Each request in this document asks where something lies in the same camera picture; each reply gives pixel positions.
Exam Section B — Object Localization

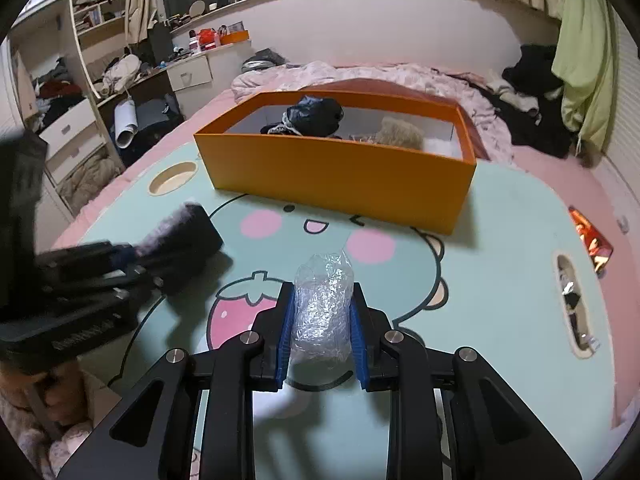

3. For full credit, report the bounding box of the white fur pom-pom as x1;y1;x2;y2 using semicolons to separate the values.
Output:
425;137;458;158

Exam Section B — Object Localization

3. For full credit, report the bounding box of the grey black bag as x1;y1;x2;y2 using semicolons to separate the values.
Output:
242;49;288;75

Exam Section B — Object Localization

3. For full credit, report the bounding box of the black lace-trimmed cloth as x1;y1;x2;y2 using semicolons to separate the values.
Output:
260;96;346;138

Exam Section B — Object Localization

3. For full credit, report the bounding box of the small black box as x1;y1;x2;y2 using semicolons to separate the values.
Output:
136;203;224;306

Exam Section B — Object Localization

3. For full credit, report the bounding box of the white rolled paper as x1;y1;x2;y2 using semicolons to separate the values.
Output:
114;100;138;148

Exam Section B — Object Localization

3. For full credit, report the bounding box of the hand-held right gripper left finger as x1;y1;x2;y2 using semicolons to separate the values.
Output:
57;281;296;480

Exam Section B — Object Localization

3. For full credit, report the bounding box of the white bedside drawer unit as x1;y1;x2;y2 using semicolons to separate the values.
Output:
166;54;213;92

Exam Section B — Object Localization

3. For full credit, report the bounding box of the black rectangular device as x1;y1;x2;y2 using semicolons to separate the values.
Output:
147;22;173;63

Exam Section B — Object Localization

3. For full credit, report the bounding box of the black clothes pile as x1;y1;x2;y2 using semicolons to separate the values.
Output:
467;44;576;158

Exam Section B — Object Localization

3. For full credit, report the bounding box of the beige folded quilt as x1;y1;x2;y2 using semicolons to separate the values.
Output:
55;152;123;211

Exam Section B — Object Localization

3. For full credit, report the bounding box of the dark wooden desk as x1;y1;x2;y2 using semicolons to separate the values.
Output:
95;67;181;126

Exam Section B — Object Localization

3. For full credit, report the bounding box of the white bookshelf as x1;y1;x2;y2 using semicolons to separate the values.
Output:
70;0;131;91

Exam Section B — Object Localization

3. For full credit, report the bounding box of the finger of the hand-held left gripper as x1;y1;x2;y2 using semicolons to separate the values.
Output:
37;241;146;273
44;271;166;314

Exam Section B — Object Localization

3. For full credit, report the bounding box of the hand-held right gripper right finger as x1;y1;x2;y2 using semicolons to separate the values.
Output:
350;282;583;480

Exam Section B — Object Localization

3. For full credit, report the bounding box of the clear plastic wrap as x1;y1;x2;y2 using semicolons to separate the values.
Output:
291;249;357;363

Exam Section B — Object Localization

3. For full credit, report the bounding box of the white louvered closet door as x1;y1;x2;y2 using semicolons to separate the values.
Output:
600;10;640;211

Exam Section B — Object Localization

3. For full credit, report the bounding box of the pink bed sheet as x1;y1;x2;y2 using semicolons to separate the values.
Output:
52;62;633;431

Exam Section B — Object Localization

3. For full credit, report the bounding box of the orange cardboard box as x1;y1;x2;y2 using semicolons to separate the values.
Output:
193;89;477;236

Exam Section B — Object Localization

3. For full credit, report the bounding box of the dark red clothes pile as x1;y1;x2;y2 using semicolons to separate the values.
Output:
30;57;86;126

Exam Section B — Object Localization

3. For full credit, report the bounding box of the pale pink rose quilt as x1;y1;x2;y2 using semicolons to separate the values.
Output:
0;375;121;480

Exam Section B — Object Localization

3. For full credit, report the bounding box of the pink floral blanket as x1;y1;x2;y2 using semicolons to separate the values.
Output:
232;60;516;161

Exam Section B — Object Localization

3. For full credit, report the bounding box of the brown fur pom-pom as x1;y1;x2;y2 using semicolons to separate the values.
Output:
374;116;425;150

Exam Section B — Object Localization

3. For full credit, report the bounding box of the light green cloth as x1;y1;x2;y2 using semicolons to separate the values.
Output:
551;0;623;153

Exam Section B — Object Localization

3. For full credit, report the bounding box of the red-brown ribbed cushion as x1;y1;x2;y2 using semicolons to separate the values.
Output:
300;77;493;161

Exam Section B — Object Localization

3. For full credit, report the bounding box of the red foil packet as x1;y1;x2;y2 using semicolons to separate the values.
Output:
569;206;613;276

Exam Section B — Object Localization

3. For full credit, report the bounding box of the white drawer cabinet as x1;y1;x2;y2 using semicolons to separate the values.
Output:
37;102;126;211

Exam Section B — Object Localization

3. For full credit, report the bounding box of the white cloth bag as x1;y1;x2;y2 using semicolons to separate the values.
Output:
102;55;142;93

